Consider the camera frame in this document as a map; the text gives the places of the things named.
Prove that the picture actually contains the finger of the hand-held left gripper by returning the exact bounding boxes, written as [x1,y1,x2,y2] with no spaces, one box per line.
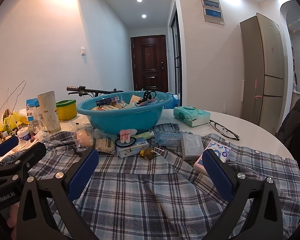
[0,142,47,180]
[0,135,19,168]

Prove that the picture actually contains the light blue packet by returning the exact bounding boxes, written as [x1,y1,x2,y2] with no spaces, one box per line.
[154,131,184,147]

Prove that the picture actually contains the brown entrance door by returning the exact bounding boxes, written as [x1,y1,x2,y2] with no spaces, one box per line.
[130,35,169,93]

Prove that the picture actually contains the wall electrical panel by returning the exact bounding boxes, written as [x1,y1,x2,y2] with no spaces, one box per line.
[199,0,226,26]

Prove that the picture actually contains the teal tissue box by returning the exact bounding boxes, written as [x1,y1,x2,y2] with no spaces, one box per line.
[173,106,211,127]

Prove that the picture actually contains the blue plastic bag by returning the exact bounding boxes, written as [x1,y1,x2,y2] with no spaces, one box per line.
[166,92,182,109]

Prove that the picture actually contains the black framed glass door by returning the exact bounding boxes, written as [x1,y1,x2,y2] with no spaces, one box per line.
[169,1,183,93]

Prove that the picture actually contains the white panda box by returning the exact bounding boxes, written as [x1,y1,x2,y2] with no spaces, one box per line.
[115,140,150,158]

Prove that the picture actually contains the grey cardboard box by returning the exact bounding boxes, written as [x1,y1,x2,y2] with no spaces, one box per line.
[181,133,205,161]

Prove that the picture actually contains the bun in clear plastic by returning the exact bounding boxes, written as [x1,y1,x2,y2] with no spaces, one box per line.
[74,127,95,152]

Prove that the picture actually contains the blue plaid shirt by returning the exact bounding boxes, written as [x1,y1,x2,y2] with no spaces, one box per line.
[0,122,300,240]

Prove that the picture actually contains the white paper tube canister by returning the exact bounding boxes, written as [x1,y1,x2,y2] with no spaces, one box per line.
[37,91,60,133]

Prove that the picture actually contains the blue white packet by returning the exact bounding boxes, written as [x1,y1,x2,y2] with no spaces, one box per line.
[26,98,42,128]

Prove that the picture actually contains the yellow plastic bag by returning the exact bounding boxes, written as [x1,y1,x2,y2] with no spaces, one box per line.
[0,111,29,133]

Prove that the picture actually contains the light green tube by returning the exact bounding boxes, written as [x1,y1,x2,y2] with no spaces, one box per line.
[132,131,155,139]

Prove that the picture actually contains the dark jacket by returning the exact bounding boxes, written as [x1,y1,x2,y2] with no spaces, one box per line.
[275,97,300,155]

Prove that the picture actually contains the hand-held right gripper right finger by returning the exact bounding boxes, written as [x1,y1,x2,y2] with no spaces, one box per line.
[202,149,284,240]

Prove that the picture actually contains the yellow container with green rim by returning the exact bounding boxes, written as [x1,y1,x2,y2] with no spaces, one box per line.
[56,99,78,121]

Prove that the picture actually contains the blue flower tissue pack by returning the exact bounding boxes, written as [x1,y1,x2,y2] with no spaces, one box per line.
[193,140,232,174]

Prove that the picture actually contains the beige refrigerator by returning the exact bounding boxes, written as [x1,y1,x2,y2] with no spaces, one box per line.
[239,12,289,135]

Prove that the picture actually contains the black hair tie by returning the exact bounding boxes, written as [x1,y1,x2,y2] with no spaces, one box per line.
[115,137,137,148]

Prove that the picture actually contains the dark blue box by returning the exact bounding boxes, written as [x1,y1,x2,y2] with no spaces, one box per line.
[95,97,113,105]

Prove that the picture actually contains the small white jar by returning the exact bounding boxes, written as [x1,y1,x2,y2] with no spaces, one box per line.
[17,127,32,141]

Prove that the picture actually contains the white round desktop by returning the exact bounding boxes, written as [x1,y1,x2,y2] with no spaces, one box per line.
[0,109,297,163]

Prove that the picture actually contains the brown keychain toy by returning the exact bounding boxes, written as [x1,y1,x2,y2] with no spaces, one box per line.
[139,147,164,160]

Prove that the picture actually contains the person's left hand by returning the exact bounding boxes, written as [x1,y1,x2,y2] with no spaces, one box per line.
[5,203,21,231]

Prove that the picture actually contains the pink bunny hair clip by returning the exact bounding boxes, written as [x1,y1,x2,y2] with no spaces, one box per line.
[119,129,137,143]

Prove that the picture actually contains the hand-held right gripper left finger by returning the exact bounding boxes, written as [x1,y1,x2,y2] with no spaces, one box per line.
[16,149,100,240]

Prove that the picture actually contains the black eyeglasses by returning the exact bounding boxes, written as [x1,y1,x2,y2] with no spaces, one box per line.
[209,119,240,141]

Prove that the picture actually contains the pale bread packet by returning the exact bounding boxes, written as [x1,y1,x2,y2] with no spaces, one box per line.
[94,129,117,154]

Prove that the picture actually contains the blue plastic basin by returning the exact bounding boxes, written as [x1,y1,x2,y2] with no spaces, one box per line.
[76,91,173,135]

